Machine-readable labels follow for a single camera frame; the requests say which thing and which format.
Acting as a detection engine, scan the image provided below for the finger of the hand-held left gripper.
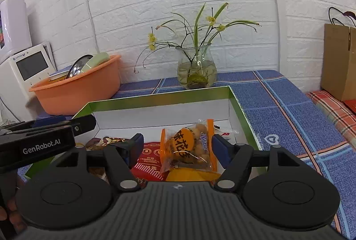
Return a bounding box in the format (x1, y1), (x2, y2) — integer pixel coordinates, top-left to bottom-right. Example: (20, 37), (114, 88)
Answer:
(33, 114), (97, 135)

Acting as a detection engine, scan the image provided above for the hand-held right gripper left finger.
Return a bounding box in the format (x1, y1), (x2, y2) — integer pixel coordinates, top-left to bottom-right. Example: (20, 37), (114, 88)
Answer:
(51, 133), (145, 193)

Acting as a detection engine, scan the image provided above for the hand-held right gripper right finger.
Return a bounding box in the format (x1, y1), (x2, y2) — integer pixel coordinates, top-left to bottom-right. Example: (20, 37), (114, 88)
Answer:
(211, 134), (305, 192)

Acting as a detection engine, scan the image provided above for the red nut snack packet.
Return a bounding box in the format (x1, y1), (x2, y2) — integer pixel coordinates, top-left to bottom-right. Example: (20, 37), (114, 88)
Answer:
(85, 136), (173, 183)

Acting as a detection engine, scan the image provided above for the orange clear snack packet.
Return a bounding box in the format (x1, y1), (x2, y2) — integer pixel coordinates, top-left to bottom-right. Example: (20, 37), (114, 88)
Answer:
(160, 118), (220, 174)

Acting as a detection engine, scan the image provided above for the green cardboard box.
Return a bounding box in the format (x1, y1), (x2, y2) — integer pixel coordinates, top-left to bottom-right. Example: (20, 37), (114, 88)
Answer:
(24, 86), (262, 180)

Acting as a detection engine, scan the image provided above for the person's left hand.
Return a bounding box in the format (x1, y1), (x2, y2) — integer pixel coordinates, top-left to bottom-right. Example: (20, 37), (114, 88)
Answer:
(0, 177), (27, 233)

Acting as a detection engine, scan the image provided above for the small white snack packet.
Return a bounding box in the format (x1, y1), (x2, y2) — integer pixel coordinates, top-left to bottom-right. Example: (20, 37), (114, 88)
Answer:
(214, 125), (240, 141)

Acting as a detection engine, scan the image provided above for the orange plastic basin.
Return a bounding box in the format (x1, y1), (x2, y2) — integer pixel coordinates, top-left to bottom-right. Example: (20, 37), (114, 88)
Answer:
(28, 54), (122, 115)

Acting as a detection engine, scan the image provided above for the yellow snack packet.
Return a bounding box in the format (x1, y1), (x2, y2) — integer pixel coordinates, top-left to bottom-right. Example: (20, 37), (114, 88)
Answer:
(165, 166), (223, 183)

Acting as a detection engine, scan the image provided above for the blue rimmed plate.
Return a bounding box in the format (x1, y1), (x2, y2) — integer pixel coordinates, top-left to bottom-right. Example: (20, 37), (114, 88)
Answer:
(49, 70), (71, 83)

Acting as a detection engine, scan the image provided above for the metal pot lid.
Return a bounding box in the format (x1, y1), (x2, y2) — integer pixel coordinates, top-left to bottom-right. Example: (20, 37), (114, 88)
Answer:
(67, 54), (94, 79)

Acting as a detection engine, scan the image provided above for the pale green bowl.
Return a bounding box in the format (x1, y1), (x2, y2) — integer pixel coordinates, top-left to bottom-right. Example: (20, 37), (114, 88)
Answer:
(81, 52), (111, 73)

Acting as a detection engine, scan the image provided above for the white appliance with screen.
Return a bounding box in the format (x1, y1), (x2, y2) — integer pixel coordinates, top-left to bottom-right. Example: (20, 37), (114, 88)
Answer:
(0, 43), (58, 122)

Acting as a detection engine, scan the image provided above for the blue checked tablecloth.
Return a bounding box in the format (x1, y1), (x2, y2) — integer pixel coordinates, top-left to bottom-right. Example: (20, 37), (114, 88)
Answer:
(17, 70), (356, 240)

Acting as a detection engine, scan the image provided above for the glass vase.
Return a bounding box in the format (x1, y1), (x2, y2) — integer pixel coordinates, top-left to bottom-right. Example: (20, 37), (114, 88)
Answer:
(176, 44), (218, 90)

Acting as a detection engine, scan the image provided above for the orange plaid cloth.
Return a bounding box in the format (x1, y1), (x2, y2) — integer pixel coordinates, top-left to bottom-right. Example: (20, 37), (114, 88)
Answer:
(306, 90), (356, 152)

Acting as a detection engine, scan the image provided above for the white plastic cylinder tank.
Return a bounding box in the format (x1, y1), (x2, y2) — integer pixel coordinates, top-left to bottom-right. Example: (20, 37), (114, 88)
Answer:
(0, 0), (33, 63)

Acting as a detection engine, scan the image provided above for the green yellow-flowered plant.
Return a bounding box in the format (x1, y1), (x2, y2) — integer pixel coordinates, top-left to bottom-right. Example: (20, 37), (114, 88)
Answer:
(133, 2), (261, 74)

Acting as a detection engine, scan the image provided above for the red flat box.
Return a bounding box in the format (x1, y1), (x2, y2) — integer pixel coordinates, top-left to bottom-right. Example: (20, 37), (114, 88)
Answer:
(342, 99), (356, 114)

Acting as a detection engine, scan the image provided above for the brown paper bag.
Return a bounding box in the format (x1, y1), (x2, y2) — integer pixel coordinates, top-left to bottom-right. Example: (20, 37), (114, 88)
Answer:
(321, 7), (356, 102)

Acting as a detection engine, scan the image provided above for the white wall cable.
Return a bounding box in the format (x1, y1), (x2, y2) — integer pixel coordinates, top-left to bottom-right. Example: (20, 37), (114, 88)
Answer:
(82, 0), (102, 56)

